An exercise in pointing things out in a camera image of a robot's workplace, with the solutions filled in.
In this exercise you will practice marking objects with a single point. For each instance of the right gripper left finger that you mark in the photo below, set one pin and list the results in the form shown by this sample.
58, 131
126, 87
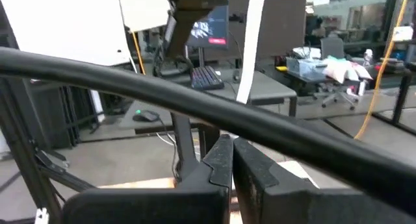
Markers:
146, 206

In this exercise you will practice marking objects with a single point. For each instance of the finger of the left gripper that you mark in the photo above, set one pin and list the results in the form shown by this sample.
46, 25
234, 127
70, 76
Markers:
185, 26

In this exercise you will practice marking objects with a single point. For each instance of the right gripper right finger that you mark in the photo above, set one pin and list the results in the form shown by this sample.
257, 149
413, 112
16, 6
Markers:
308, 207

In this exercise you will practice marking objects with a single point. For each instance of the computer monitor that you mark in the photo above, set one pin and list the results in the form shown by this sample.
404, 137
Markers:
211, 32

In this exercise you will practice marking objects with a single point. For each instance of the white panel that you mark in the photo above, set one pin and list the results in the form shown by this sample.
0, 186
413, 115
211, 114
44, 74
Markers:
143, 9

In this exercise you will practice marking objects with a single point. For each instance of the black keyboard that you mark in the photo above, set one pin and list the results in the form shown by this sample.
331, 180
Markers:
206, 78

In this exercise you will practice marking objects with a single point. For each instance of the dark brown partition panel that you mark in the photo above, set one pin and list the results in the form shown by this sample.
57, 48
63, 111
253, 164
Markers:
282, 22

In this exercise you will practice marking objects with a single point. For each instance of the black computer mouse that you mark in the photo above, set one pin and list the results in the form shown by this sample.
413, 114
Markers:
146, 116

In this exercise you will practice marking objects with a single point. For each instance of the large whiteboard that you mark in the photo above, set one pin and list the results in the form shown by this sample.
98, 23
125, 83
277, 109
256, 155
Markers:
65, 22

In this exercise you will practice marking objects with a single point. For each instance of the person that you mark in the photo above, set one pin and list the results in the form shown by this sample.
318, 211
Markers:
319, 30

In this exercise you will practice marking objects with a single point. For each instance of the clear plastic bin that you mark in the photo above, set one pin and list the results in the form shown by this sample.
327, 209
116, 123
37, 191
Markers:
304, 67

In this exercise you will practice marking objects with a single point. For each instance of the black rack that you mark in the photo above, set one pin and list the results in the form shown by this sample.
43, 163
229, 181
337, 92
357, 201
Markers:
48, 113

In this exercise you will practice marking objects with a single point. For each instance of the white pink cloth pile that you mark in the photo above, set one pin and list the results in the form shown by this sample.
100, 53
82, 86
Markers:
341, 69

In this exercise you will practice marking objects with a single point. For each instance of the grey office chair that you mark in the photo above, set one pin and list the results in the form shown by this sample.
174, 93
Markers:
332, 48

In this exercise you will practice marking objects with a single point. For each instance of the white bottle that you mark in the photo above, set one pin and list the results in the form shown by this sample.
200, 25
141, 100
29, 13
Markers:
368, 56

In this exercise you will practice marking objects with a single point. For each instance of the small white box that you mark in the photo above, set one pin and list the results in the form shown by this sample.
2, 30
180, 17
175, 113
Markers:
402, 33

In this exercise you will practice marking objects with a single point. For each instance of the black aluminium rig frame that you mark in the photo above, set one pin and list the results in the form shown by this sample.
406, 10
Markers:
19, 152

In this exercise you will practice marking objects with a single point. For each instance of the black post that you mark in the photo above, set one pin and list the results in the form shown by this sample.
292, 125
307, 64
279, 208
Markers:
401, 94

